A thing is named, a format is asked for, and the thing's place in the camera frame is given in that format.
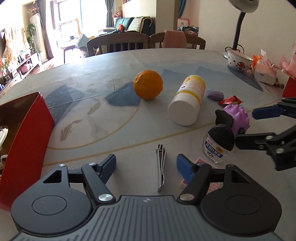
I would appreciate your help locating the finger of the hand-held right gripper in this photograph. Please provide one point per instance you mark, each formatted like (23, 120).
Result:
(266, 113)
(252, 141)

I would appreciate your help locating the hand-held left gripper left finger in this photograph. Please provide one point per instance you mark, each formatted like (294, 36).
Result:
(108, 167)

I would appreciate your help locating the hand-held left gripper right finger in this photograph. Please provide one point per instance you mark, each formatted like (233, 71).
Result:
(184, 168)

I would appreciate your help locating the silver nail clipper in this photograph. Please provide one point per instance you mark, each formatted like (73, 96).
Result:
(160, 166)

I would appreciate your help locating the purple spiky toy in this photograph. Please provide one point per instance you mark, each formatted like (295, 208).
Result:
(238, 117)

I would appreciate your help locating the white and yellow bottle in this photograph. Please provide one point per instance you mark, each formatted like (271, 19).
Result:
(185, 102)

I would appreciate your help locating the red box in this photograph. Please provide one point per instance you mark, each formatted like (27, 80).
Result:
(27, 148)

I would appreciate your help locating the small clear black-capped bottle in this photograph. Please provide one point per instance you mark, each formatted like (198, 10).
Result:
(219, 139)

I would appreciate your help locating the red carton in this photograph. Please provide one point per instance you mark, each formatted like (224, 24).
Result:
(290, 89)

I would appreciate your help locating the red snack wrapper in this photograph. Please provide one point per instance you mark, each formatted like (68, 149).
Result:
(231, 100)

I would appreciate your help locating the pink tissue packet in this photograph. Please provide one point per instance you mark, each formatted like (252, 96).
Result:
(263, 71)

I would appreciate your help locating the purple block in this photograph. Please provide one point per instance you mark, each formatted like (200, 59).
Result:
(215, 95)

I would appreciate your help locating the orange snack packet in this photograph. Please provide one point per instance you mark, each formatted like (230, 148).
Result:
(256, 59)

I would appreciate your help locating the pink cloth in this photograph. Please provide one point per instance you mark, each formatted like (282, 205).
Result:
(288, 62)

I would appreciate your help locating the white mushroom-print bowl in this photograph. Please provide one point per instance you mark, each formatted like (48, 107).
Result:
(238, 62)

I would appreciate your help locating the grey desk lamp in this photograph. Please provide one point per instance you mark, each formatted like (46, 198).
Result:
(238, 27)

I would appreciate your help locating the orange fruit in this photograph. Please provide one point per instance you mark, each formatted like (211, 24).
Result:
(148, 84)

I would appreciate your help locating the brown wooden chair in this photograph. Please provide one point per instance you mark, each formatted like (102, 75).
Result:
(196, 41)

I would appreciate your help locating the pink towel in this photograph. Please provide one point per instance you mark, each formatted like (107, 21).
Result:
(174, 39)

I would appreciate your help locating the coffee table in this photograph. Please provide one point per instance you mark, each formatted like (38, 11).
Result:
(69, 46)

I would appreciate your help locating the dark wooden chair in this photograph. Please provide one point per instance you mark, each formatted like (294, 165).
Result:
(118, 39)

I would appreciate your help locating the wooden TV stand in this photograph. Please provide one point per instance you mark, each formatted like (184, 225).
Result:
(23, 69)

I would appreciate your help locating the blue doorway curtain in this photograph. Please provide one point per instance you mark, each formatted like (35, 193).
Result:
(182, 8)

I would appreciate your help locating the dark green sofa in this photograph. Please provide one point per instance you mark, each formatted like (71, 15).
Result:
(136, 24)

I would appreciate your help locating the grey window curtain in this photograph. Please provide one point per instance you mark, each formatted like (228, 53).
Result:
(46, 30)

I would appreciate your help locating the white standing air conditioner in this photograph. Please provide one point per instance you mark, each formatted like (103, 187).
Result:
(38, 32)

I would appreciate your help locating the grey-blue curtain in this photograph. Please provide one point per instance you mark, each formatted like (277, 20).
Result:
(109, 14)

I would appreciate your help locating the green potted plant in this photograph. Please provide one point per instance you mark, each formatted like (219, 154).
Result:
(31, 34)

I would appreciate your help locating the pale floral cloth cover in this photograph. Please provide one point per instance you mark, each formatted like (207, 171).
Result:
(13, 39)

